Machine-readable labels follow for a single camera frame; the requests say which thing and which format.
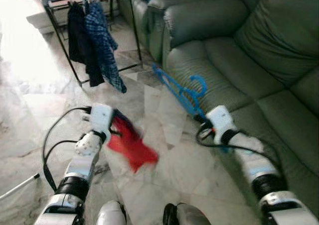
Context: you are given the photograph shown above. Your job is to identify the red garment with dark trim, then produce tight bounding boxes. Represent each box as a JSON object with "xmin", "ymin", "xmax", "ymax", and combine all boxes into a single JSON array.
[{"xmin": 107, "ymin": 110, "xmax": 160, "ymax": 173}]

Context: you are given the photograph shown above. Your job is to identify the blue plastic hanger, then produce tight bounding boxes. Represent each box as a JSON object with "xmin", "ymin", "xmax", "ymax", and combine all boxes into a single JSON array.
[{"xmin": 152, "ymin": 63, "xmax": 209, "ymax": 121}]

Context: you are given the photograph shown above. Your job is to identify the silver robot left leg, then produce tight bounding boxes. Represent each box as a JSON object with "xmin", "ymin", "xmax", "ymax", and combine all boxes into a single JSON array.
[{"xmin": 95, "ymin": 200, "xmax": 128, "ymax": 225}]

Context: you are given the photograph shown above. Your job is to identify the silver robot leg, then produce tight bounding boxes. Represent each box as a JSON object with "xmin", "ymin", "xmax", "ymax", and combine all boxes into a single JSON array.
[
  {"xmin": 95, "ymin": 200, "xmax": 128, "ymax": 225},
  {"xmin": 162, "ymin": 202, "xmax": 212, "ymax": 225}
]

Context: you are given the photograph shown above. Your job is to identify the silver robot right leg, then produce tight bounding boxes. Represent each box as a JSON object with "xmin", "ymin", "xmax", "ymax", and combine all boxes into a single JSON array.
[{"xmin": 162, "ymin": 202, "xmax": 212, "ymax": 225}]

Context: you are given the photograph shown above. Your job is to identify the blue plaid shirt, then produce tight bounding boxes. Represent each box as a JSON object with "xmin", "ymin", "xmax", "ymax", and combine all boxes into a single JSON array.
[{"xmin": 84, "ymin": 0, "xmax": 128, "ymax": 94}]

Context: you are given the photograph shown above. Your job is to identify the dark navy hanging garment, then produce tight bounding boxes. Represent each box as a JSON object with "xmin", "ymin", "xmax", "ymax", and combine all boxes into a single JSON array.
[{"xmin": 67, "ymin": 1, "xmax": 106, "ymax": 88}]

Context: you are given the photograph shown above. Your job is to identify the green leather sofa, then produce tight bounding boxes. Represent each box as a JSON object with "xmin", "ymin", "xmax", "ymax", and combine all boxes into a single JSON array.
[{"xmin": 162, "ymin": 0, "xmax": 319, "ymax": 216}]

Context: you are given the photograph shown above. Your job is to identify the black metal clothes rack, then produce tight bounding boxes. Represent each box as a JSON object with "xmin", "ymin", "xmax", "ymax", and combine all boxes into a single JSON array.
[{"xmin": 32, "ymin": 0, "xmax": 144, "ymax": 86}]

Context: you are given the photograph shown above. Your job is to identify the green leather armchair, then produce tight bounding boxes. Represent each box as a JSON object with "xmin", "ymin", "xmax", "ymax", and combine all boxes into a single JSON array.
[{"xmin": 129, "ymin": 0, "xmax": 172, "ymax": 64}]

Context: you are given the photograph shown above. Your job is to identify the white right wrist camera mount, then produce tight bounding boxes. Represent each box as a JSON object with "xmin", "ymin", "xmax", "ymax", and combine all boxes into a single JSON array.
[{"xmin": 205, "ymin": 106, "xmax": 236, "ymax": 135}]

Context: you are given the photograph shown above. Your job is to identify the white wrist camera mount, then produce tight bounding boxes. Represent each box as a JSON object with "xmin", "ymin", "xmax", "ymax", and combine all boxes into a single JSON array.
[
  {"xmin": 89, "ymin": 104, "xmax": 114, "ymax": 133},
  {"xmin": 205, "ymin": 106, "xmax": 236, "ymax": 135}
]

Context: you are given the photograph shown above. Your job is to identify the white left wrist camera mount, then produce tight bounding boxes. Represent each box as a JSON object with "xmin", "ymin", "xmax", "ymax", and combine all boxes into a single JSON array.
[{"xmin": 89, "ymin": 104, "xmax": 114, "ymax": 133}]

